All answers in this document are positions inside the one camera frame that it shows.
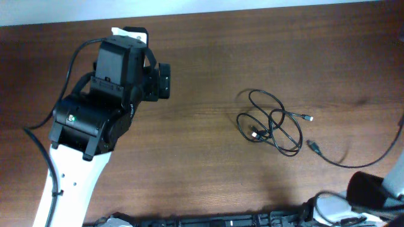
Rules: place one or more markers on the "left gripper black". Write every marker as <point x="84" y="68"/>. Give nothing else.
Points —
<point x="164" y="81"/>

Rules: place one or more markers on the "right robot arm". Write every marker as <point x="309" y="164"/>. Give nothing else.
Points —
<point x="368" y="201"/>

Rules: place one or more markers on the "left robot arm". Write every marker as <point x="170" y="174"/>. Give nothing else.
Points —
<point x="88" y="122"/>

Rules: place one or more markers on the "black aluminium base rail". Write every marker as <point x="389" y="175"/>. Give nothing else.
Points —
<point x="296" y="216"/>

